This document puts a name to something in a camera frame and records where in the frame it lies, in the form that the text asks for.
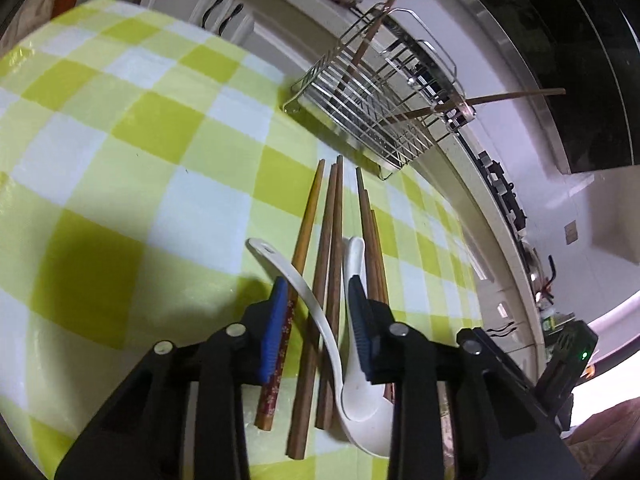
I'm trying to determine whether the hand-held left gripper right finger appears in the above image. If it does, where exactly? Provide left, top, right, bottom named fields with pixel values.
left=347, top=275, right=586, bottom=480

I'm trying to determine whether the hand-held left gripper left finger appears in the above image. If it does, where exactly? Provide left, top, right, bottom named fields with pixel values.
left=54, top=276, right=290, bottom=480

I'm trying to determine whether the long-handled white spoon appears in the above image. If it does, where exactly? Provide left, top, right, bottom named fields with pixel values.
left=246, top=237, right=397, bottom=459

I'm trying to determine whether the short white soup spoon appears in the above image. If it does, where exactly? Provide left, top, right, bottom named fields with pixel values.
left=341, top=236, right=386, bottom=423

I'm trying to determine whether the floral patterned wooden chopstick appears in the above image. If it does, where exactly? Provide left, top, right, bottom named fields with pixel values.
left=254, top=159, right=327, bottom=432

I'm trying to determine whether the metal wire utensil rack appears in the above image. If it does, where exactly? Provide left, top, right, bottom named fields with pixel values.
left=281, top=4, right=478, bottom=181

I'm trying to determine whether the reddish brown cloth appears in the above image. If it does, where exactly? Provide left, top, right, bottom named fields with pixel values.
left=570, top=400, right=640, bottom=480

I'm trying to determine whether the stainless steel kettle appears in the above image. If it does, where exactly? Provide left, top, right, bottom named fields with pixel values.
left=520, top=242, right=558, bottom=306

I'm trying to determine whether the yellow white checkered tablecloth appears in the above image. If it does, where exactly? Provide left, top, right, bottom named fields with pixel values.
left=0, top=0, right=483, bottom=480

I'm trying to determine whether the black range hood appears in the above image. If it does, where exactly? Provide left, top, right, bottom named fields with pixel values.
left=457, top=0, right=640, bottom=176

